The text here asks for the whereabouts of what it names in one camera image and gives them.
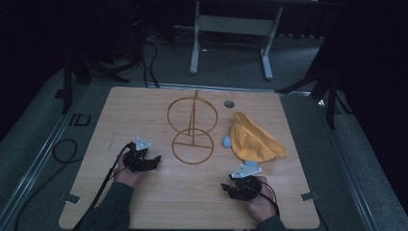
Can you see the round grey table grommet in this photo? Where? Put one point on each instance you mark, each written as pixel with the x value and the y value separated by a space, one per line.
pixel 229 103

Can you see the white metal desk frame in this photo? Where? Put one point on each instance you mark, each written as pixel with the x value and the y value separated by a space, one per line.
pixel 234 25

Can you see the person's right hand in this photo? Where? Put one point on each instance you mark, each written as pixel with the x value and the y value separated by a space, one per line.
pixel 263 205

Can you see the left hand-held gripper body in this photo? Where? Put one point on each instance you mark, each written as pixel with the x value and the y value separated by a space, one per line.
pixel 136 159

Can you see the grey tape piece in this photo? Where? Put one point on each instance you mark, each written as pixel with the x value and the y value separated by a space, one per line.
pixel 73 198
pixel 310 196

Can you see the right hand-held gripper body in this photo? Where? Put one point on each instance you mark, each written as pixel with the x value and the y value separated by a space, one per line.
pixel 247 184

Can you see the person's left hand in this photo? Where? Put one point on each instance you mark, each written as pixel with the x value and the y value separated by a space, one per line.
pixel 128 177

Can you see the yellow hat with blue ears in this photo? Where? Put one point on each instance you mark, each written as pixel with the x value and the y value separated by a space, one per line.
pixel 253 141

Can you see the black metal stand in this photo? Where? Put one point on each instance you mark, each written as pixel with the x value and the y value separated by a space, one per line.
pixel 73 70
pixel 324 83

